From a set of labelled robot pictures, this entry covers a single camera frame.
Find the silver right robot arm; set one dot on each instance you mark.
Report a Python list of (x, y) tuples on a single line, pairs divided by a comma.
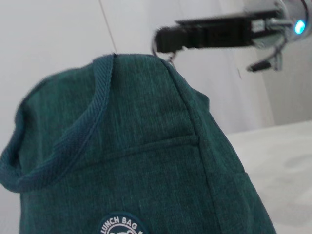
[(285, 19)]

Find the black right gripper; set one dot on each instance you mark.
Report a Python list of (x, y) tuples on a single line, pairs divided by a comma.
[(219, 31)]

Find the dark teal insulated bag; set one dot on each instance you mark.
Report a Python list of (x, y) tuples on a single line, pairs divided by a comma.
[(136, 151)]

